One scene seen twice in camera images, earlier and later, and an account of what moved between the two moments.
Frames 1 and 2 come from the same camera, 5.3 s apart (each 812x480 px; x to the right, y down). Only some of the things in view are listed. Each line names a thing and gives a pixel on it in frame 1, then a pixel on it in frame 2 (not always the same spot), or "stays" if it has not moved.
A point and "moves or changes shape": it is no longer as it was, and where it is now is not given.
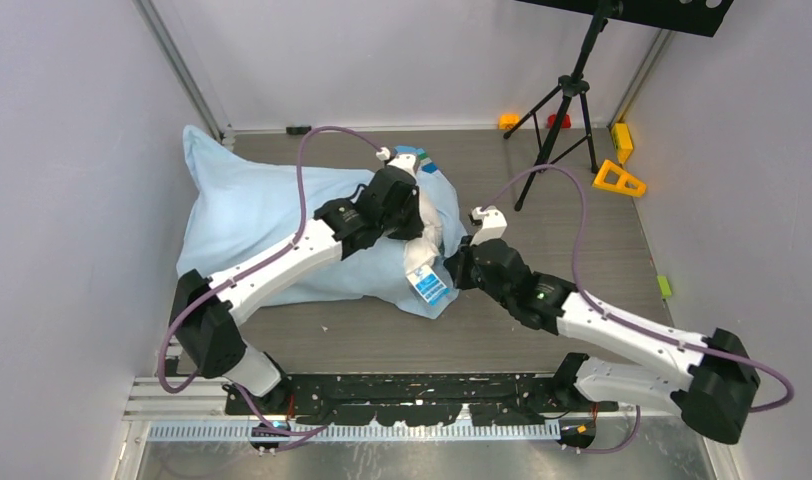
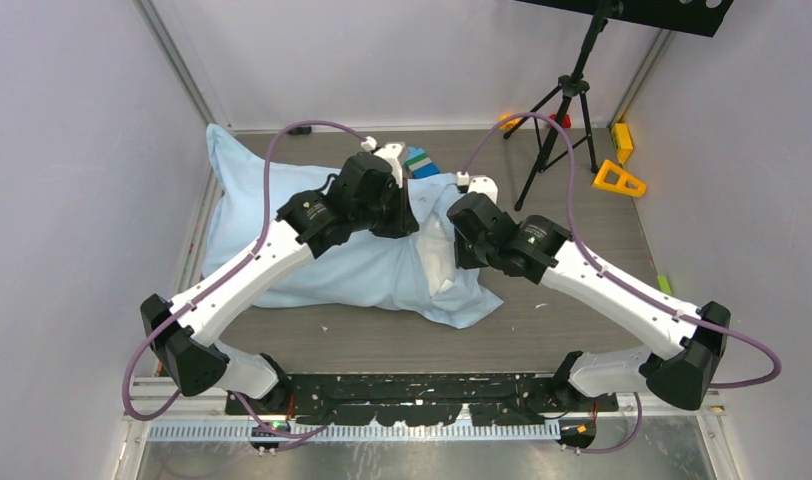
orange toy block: (508, 121) stays
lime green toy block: (664, 286) stays
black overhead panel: (704, 17) stays
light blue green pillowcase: (231, 208) moves or changes shape
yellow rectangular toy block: (622, 141) stays
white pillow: (421, 250) moves or changes shape
